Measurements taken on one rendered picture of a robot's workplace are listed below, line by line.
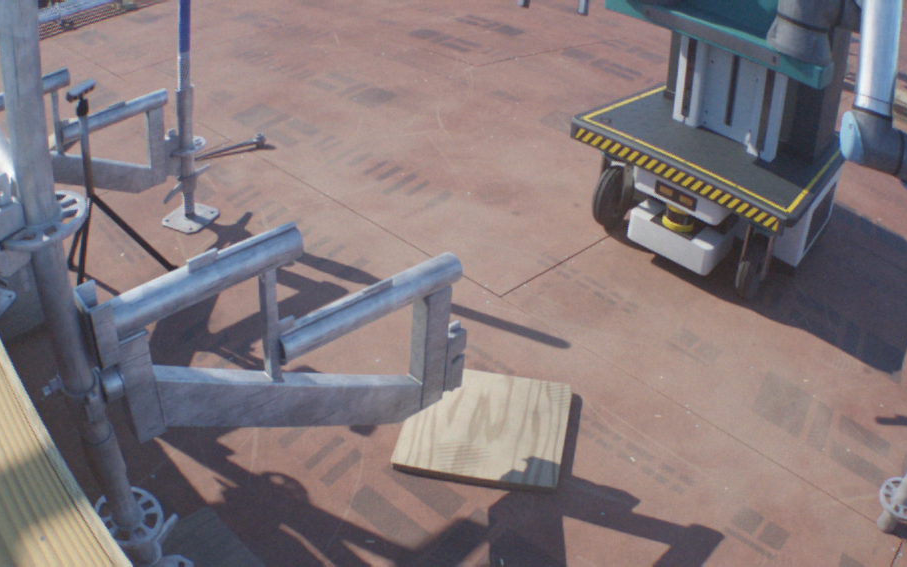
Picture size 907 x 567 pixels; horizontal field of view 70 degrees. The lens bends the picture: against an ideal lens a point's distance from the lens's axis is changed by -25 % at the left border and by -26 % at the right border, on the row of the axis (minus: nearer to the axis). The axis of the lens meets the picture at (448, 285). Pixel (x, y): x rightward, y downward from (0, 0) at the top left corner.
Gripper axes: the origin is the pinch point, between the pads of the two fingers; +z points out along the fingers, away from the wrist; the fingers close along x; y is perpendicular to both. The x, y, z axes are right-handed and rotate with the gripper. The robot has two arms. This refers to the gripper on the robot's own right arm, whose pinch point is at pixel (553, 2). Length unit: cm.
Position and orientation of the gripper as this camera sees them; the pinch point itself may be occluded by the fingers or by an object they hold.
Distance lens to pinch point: 164.8
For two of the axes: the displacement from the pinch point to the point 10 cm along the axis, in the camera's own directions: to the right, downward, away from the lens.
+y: 5.0, -0.6, 8.6
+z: -1.7, 9.7, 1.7
